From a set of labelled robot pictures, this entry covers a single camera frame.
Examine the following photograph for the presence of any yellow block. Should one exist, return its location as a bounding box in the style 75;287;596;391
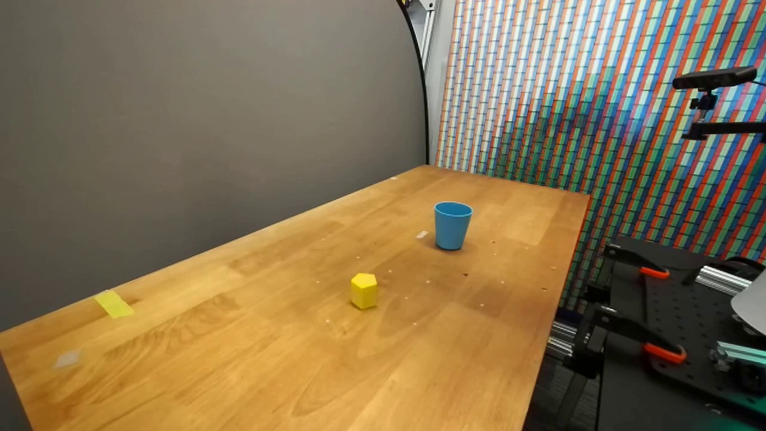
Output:
347;271;382;312

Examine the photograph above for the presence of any blue plastic cup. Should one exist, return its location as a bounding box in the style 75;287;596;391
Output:
434;198;475;254

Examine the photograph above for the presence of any colourful striped backdrop panel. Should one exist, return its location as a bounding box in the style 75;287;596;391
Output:
436;0;766;266

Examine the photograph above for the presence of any yellow tape strip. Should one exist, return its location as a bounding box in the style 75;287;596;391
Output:
91;289;136;321

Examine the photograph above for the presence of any black perforated mounting board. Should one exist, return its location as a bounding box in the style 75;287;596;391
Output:
596;237;766;404

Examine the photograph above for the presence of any silver aluminium extrusion bar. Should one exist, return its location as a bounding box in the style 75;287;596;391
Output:
692;264;758;300

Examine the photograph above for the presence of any teal aluminium extrusion bar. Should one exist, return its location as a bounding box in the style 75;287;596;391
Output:
714;340;766;374

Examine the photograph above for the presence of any white vertical backdrop post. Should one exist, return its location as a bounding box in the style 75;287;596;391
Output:
422;0;457;169

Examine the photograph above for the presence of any black curved cable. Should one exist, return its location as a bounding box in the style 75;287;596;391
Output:
396;0;434;168

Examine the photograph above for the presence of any silver table frame extrusion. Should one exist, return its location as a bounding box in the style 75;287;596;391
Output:
543;315;582;361

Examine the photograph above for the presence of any black clamp with orange handle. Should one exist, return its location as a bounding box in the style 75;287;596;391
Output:
601;242;676;285
584;301;689;372

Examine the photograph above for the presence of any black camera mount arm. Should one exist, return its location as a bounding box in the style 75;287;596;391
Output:
681;85;766;144

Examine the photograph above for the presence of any black bar camera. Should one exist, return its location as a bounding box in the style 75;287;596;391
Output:
671;65;761;91

